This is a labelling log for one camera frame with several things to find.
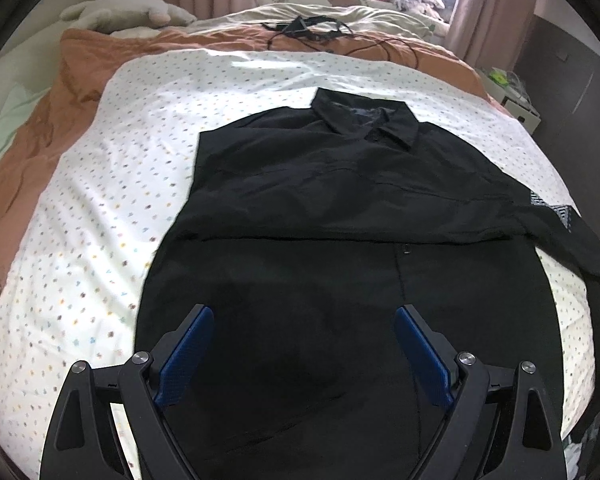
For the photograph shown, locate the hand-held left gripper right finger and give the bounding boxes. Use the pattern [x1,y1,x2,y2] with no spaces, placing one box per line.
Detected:
[393,304,568,480]

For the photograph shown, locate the pile of clothes and pillows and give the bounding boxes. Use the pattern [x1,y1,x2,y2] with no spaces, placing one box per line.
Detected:
[185,0,453,43]

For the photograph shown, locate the orange-brown quilt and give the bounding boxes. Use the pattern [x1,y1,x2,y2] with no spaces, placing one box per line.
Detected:
[0,27,511,286]

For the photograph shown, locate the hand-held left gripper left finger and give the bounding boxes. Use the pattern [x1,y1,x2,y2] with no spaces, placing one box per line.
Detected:
[39,304,216,480]

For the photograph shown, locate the mint green pillow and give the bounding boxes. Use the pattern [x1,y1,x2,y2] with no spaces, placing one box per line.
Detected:
[0,85,46,176]

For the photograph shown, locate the white floral bed sheet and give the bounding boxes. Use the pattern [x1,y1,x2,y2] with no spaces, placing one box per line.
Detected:
[0,50,596,480]

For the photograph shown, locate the grey plush toy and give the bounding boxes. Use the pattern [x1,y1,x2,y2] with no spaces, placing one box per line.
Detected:
[60,0,191,36]

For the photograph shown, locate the white bedside cabinet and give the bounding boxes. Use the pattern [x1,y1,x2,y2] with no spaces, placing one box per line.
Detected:
[487,67,543,133]

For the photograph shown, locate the black straps and cable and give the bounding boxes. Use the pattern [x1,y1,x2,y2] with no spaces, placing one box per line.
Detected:
[260,16,421,68]

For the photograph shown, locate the black collared shirt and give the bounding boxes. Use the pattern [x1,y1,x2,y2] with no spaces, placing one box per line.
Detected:
[134,87,600,480]

